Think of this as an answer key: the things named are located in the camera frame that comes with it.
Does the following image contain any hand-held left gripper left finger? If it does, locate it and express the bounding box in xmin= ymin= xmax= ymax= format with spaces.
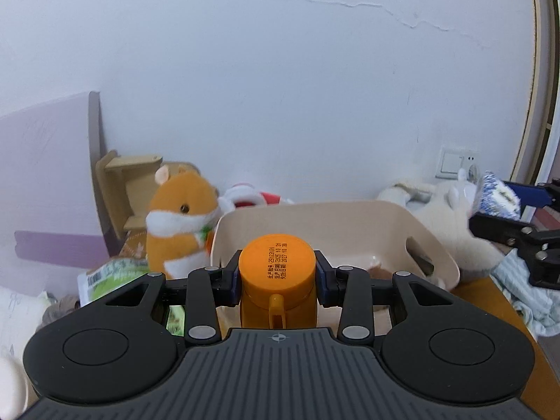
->
xmin=94 ymin=250 xmax=242 ymax=345

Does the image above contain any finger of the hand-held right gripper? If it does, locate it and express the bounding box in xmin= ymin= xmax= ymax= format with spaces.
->
xmin=502 ymin=178 xmax=560 ymax=224
xmin=468 ymin=211 xmax=560 ymax=290

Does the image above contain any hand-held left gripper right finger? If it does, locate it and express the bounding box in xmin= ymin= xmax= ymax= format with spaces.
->
xmin=315 ymin=250 xmax=464 ymax=345

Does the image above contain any blue white tissue packet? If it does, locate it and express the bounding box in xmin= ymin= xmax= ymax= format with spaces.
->
xmin=470 ymin=171 xmax=523 ymax=222

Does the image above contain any orange plastic bottle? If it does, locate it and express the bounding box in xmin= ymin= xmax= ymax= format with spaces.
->
xmin=238 ymin=234 xmax=318 ymax=330

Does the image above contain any beige plastic storage container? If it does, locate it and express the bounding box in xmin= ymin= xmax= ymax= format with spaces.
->
xmin=210 ymin=200 xmax=460 ymax=335

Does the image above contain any red white santa plush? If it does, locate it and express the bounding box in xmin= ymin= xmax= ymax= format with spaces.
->
xmin=219 ymin=182 xmax=295 ymax=211

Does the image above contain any white rabbit toy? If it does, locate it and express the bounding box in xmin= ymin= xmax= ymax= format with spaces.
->
xmin=446 ymin=168 xmax=478 ymax=211

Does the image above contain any cream plush cushion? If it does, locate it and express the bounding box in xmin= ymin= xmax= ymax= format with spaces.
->
xmin=376 ymin=177 xmax=504 ymax=281

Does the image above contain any small brown white toy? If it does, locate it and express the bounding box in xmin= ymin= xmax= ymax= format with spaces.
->
xmin=366 ymin=257 xmax=395 ymax=281

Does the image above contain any striped light blue cloth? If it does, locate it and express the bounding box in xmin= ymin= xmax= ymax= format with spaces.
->
xmin=490 ymin=251 xmax=560 ymax=337

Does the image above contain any orange hamster plush toy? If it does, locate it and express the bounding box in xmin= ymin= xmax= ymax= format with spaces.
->
xmin=146 ymin=164 xmax=222 ymax=281

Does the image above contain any beige patterned packet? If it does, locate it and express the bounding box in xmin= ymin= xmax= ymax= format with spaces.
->
xmin=119 ymin=229 xmax=149 ymax=260

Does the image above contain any green snack packet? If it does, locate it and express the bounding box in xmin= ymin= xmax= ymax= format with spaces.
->
xmin=78 ymin=258 xmax=188 ymax=337

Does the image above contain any wooden stand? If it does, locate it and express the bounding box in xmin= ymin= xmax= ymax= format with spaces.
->
xmin=95 ymin=150 xmax=163 ymax=246

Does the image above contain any brown cloth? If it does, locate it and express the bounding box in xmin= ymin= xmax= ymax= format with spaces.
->
xmin=37 ymin=295 xmax=82 ymax=333

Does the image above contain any white cloth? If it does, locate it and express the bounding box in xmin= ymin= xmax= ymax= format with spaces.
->
xmin=0 ymin=286 xmax=57 ymax=420

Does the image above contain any lilac board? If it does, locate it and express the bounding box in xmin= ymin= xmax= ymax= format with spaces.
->
xmin=0 ymin=92 xmax=110 ymax=289

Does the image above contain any door frame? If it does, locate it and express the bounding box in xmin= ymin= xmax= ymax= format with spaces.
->
xmin=510 ymin=0 xmax=553 ymax=184

